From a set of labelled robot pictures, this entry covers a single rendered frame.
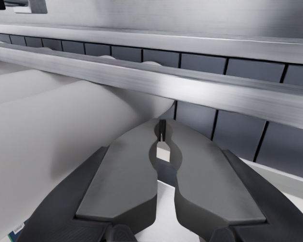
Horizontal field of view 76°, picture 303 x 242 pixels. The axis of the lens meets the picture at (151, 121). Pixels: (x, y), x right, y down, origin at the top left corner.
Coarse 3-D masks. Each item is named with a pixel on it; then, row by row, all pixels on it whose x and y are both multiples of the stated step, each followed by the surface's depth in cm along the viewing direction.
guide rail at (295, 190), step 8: (160, 144) 18; (160, 152) 17; (168, 152) 17; (168, 160) 17; (256, 168) 15; (264, 176) 14; (272, 176) 14; (280, 176) 14; (272, 184) 13; (280, 184) 13; (288, 184) 13; (296, 184) 14; (288, 192) 13; (296, 192) 13; (296, 200) 13
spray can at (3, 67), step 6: (42, 48) 23; (48, 48) 24; (54, 48) 24; (0, 66) 19; (6, 66) 19; (12, 66) 20; (18, 66) 20; (24, 66) 20; (0, 72) 19; (6, 72) 19; (12, 72) 19
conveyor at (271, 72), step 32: (192, 64) 16; (224, 64) 15; (256, 64) 14; (288, 64) 16; (192, 128) 19; (224, 128) 17; (256, 128) 16; (288, 128) 14; (256, 160) 17; (288, 160) 15
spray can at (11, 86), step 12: (24, 72) 13; (36, 72) 13; (48, 72) 14; (0, 84) 11; (12, 84) 12; (24, 84) 12; (36, 84) 13; (48, 84) 13; (60, 84) 14; (0, 96) 11; (12, 96) 11; (24, 96) 12
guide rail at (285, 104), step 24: (0, 48) 15; (24, 48) 14; (72, 72) 12; (96, 72) 11; (120, 72) 10; (144, 72) 9; (168, 72) 9; (192, 72) 9; (168, 96) 9; (192, 96) 8; (216, 96) 8; (240, 96) 7; (264, 96) 7; (288, 96) 7; (264, 120) 7; (288, 120) 7
